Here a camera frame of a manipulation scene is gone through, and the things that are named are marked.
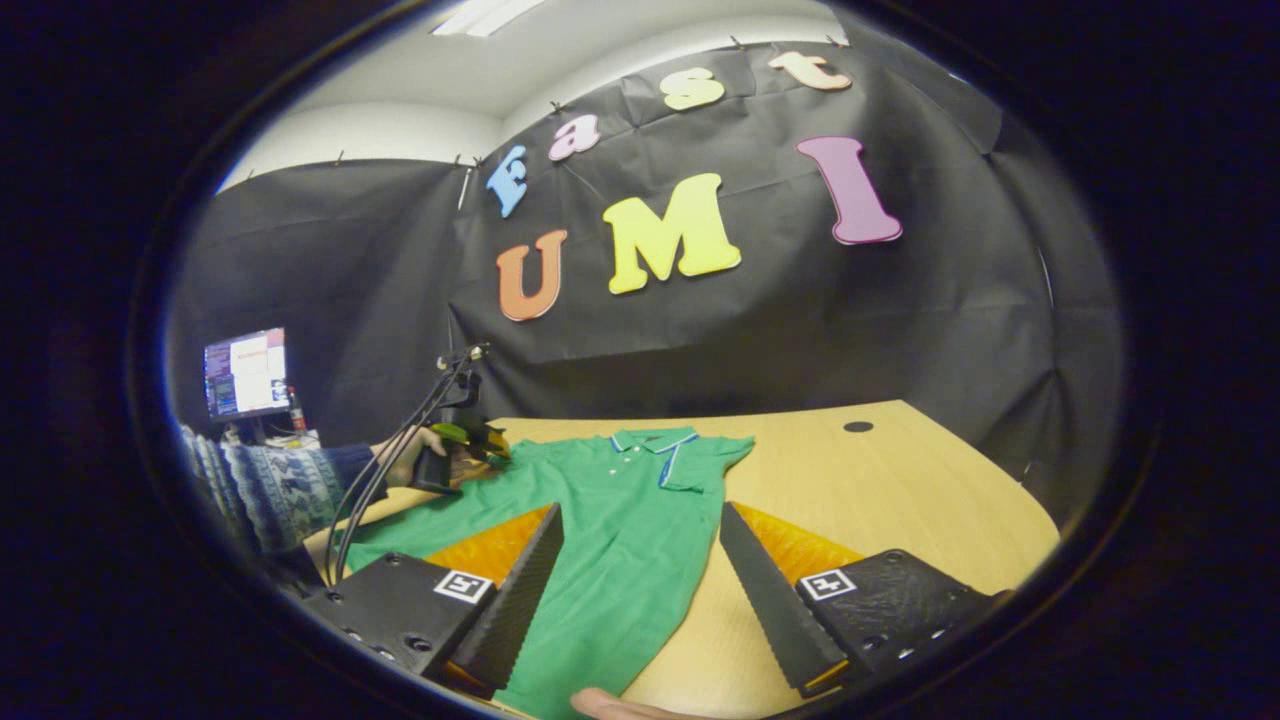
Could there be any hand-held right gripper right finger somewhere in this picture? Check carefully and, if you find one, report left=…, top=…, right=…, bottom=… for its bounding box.
left=718, top=500, right=1011, bottom=699

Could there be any computer monitor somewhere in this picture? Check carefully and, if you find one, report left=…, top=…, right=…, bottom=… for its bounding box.
left=203, top=327, right=293, bottom=423

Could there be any black backdrop cloth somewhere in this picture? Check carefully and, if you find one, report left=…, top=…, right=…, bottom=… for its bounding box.
left=165, top=35, right=1126, bottom=521

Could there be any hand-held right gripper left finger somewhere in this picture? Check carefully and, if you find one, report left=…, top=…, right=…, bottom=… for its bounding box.
left=300, top=502, right=566, bottom=701

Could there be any black cable bundle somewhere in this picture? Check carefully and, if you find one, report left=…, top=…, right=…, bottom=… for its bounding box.
left=322, top=350, right=486, bottom=586

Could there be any green T-shirt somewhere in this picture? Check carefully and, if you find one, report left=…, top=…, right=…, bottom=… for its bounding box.
left=345, top=427, right=756, bottom=720

